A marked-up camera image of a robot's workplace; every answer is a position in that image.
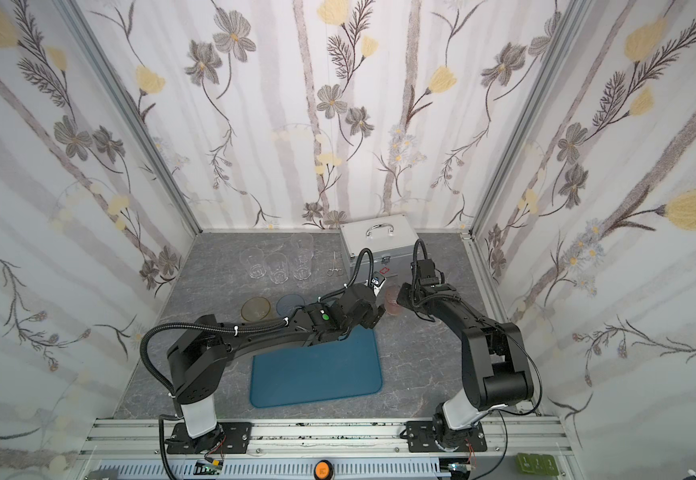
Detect clear faceted glass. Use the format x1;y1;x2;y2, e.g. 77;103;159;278
264;252;289;285
240;247;267;279
290;233;314;280

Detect orange black knob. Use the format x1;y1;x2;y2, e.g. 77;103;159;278
314;460;335;480

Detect pink plastic cup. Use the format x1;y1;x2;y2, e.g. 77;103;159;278
384;285;404;316

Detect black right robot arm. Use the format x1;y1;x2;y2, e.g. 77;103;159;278
397;259;535;436

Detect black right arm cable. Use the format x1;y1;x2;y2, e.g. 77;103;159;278
479;323;544;480

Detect silver aluminium first aid case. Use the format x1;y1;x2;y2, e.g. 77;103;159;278
339;214;419;283

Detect green circuit board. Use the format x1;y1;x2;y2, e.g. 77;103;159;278
516;453;561;477

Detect teal plastic tray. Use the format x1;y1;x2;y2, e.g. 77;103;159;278
250;327;383;409

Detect blue plastic cup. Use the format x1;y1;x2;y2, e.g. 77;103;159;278
276;294;306;317

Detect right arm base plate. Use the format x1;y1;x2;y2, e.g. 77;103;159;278
399;418;488;454

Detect yellow plastic cup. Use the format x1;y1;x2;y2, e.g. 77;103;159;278
241;297;271;322

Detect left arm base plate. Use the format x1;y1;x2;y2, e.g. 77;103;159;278
166;422;253;455

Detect silver surgical forceps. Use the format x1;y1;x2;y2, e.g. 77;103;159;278
327;251;344;277

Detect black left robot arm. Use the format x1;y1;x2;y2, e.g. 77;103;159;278
167;281;385;440

